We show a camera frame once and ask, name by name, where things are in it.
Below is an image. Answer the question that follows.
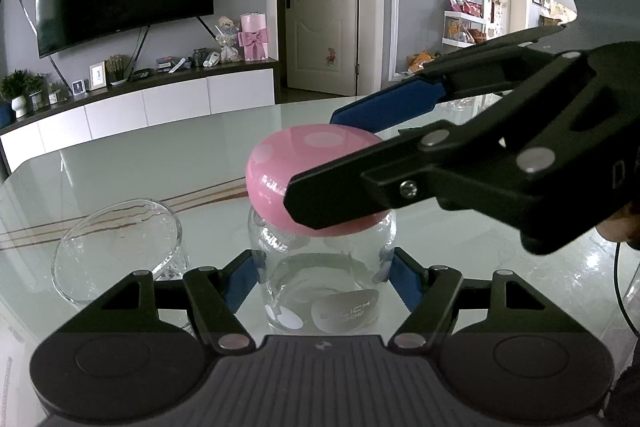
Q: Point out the pink jar lid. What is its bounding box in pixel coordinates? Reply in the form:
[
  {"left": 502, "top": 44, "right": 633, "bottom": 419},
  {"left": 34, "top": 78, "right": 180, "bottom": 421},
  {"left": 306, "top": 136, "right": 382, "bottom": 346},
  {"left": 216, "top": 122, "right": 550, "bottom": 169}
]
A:
[{"left": 244, "top": 123, "right": 392, "bottom": 238}]

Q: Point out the white tv cabinet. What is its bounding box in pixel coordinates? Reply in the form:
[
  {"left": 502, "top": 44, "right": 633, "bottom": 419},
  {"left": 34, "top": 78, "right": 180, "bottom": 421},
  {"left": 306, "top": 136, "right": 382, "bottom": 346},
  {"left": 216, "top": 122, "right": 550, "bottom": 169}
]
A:
[{"left": 1, "top": 58, "right": 280, "bottom": 173}]

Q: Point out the clear drinking glass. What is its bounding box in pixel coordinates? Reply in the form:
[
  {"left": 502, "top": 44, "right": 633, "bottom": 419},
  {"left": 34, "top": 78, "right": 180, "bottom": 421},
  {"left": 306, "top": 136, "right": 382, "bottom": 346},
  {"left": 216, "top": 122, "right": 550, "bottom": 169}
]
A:
[{"left": 51, "top": 198, "right": 190, "bottom": 308}]

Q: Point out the white snack shelf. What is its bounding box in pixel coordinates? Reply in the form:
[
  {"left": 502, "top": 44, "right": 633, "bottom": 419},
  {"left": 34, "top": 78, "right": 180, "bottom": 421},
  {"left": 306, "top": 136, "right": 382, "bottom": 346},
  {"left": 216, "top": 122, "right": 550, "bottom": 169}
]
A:
[{"left": 442, "top": 0, "right": 487, "bottom": 48}]

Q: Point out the pink gift box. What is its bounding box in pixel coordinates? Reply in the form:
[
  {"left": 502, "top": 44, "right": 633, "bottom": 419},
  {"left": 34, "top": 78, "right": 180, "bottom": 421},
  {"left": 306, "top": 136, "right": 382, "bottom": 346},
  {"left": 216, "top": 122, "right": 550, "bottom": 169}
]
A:
[{"left": 238, "top": 13, "right": 269, "bottom": 62}]

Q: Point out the potted plant white pot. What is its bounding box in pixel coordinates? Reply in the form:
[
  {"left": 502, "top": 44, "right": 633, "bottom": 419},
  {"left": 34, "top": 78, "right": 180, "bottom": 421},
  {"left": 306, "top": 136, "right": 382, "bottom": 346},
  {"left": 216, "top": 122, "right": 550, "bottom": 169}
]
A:
[{"left": 1, "top": 69, "right": 29, "bottom": 118}]

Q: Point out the operator right hand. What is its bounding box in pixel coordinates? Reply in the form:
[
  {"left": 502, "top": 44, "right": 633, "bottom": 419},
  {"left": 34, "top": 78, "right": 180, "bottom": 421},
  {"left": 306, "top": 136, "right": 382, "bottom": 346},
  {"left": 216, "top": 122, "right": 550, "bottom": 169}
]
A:
[{"left": 597, "top": 202, "right": 640, "bottom": 251}]

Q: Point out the clear glass jar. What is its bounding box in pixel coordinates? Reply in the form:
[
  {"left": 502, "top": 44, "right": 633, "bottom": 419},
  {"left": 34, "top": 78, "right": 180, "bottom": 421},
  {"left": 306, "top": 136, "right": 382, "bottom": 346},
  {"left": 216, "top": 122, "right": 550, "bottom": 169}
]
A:
[{"left": 247, "top": 209, "right": 397, "bottom": 336}]

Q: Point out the white photo frame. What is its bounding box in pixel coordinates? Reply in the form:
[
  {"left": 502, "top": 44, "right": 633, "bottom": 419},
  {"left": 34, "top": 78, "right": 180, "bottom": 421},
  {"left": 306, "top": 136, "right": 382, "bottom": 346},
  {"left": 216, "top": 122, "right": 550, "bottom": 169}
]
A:
[{"left": 89, "top": 62, "right": 107, "bottom": 91}]

